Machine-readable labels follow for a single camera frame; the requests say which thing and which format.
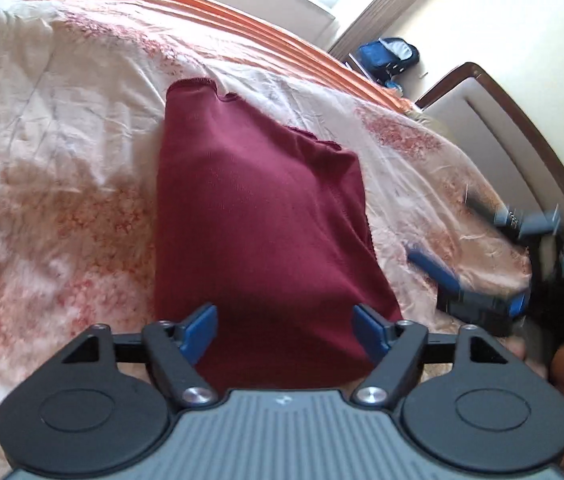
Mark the right beige curtain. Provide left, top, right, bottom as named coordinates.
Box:
left=328, top=0, right=416, bottom=61

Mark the floral beige duvet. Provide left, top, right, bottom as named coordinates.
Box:
left=0, top=0, right=528, bottom=477

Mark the orange striped bed sheet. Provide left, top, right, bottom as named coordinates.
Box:
left=0, top=0, right=421, bottom=114

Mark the wooden padded headboard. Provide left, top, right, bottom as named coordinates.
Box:
left=416, top=62, right=564, bottom=230

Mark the blue backpack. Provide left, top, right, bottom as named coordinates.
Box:
left=356, top=37, right=420, bottom=84

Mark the dark red knit sweater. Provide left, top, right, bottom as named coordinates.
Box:
left=155, top=78, right=400, bottom=391

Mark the olive gold pillow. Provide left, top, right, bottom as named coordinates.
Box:
left=406, top=110, right=457, bottom=144

